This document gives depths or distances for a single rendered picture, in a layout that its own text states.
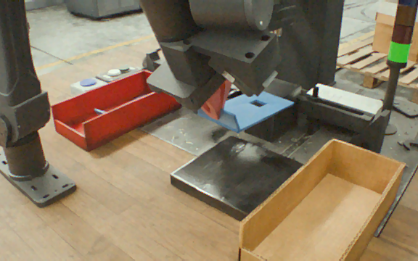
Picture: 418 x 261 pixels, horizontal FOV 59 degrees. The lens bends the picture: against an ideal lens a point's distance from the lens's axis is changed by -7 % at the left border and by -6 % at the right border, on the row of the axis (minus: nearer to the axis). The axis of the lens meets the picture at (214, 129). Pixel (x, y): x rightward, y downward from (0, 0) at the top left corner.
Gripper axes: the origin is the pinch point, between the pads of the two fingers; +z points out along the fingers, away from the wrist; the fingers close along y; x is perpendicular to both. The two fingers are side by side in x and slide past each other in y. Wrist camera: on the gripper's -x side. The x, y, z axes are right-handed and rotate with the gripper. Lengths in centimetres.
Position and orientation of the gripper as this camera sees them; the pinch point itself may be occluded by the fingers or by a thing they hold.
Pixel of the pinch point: (214, 112)
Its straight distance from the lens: 50.4
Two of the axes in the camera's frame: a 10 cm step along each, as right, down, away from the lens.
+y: 6.0, -7.1, 3.7
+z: 2.6, 6.1, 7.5
